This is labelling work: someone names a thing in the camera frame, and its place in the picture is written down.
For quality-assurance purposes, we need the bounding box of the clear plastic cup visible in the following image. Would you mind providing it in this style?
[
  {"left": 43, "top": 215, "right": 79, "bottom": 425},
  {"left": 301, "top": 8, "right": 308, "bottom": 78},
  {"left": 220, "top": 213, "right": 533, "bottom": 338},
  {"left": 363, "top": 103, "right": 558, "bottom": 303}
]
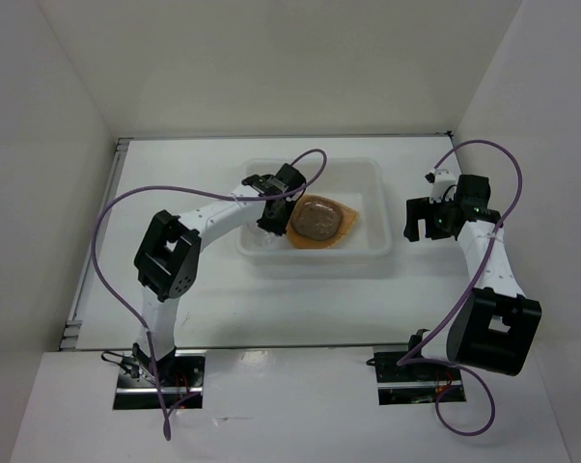
[{"left": 253, "top": 229, "right": 283, "bottom": 250}]

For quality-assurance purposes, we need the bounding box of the woven bamboo basket tray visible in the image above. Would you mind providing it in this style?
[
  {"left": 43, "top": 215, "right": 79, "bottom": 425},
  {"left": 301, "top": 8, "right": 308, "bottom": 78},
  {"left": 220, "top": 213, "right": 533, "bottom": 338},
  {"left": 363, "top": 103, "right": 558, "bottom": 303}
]
[{"left": 286, "top": 195, "right": 359, "bottom": 250}]

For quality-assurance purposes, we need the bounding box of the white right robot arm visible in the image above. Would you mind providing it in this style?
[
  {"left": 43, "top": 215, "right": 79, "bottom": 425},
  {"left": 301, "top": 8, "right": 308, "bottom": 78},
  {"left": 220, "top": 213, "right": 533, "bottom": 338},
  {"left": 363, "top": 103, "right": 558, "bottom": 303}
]
[{"left": 403, "top": 169, "right": 541, "bottom": 376}]

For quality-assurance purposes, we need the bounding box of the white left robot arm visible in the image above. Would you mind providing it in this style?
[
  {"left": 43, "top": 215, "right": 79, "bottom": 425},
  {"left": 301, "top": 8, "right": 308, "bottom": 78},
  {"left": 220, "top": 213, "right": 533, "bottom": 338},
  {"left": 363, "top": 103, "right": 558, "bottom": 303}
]
[{"left": 132, "top": 163, "right": 307, "bottom": 386}]

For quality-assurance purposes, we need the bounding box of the translucent plastic bin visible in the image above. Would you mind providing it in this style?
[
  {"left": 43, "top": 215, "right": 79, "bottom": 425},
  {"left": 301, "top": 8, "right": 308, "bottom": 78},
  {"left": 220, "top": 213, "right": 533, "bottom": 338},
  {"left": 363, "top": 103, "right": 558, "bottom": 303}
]
[{"left": 235, "top": 158, "right": 393, "bottom": 274}]

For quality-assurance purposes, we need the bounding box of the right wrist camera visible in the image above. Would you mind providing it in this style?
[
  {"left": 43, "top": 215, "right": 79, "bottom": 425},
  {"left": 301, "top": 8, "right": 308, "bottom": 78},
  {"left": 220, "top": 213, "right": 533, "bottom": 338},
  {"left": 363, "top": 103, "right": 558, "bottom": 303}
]
[{"left": 425, "top": 169, "right": 457, "bottom": 204}]

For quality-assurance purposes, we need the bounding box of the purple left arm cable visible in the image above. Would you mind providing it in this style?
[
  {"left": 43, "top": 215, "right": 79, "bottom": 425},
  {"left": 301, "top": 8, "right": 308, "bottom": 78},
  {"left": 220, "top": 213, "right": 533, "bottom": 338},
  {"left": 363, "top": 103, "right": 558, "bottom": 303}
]
[{"left": 91, "top": 148, "right": 329, "bottom": 443}]

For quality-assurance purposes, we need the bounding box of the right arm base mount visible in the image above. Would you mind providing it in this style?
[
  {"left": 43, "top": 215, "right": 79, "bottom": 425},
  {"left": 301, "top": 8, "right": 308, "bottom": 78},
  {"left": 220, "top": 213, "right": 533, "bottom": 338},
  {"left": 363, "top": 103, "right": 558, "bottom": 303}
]
[{"left": 366, "top": 344, "right": 466, "bottom": 406}]

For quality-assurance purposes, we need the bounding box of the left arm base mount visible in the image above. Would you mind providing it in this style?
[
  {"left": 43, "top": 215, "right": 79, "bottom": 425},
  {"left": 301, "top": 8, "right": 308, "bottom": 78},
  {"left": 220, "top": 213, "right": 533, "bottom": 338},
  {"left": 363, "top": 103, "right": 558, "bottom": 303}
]
[{"left": 100, "top": 349, "right": 206, "bottom": 411}]

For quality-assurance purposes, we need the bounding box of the aluminium table frame rail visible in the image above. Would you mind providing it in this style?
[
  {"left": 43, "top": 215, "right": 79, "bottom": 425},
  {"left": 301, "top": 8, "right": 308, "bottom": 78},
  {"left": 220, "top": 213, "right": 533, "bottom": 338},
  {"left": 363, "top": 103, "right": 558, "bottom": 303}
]
[{"left": 58, "top": 137, "right": 132, "bottom": 351}]

